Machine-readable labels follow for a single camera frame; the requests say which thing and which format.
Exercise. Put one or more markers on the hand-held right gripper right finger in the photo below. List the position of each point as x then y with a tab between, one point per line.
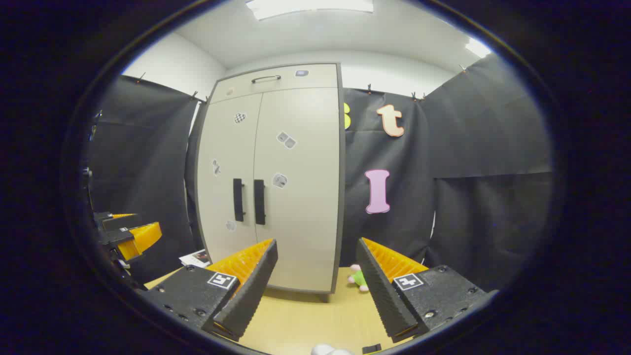
382	296

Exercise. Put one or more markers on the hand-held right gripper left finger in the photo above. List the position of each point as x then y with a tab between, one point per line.
251	296

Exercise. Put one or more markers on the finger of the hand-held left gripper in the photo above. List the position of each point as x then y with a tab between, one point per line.
121	219
143	239

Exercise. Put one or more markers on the grey door with square stickers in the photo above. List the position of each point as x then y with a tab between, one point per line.
305	222

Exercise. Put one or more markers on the grey double-door shoe cabinet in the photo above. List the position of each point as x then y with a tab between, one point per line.
341	197

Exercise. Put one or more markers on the grey door with checkered sticker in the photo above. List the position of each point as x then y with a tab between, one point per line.
227	158

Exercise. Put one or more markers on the grey cabinet drawer front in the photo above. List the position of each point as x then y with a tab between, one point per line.
315	79

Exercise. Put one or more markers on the pink and green plush toy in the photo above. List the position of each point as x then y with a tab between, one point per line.
360	278

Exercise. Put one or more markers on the white printed booklet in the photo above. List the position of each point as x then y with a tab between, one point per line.
194	259

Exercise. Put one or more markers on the small white object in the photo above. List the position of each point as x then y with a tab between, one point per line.
328	350

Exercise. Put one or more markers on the black backdrop cloth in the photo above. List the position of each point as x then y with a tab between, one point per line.
468	148

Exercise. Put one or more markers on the narrow ceiling light strip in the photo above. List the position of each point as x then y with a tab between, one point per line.
477	48

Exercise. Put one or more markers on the large ceiling light panel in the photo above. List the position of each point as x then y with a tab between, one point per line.
310	7

